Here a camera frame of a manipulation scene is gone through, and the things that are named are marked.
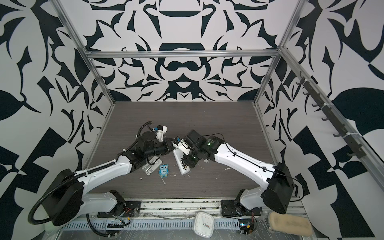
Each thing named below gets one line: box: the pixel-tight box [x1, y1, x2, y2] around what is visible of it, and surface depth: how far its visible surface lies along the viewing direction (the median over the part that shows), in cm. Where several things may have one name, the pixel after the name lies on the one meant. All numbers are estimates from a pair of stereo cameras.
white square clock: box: [193, 211, 215, 238], surface depth 69 cm
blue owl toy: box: [158, 164, 169, 178], surface depth 87 cm
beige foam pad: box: [268, 212, 313, 237], surface depth 69 cm
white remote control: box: [173, 148, 191, 175], surface depth 76 cm
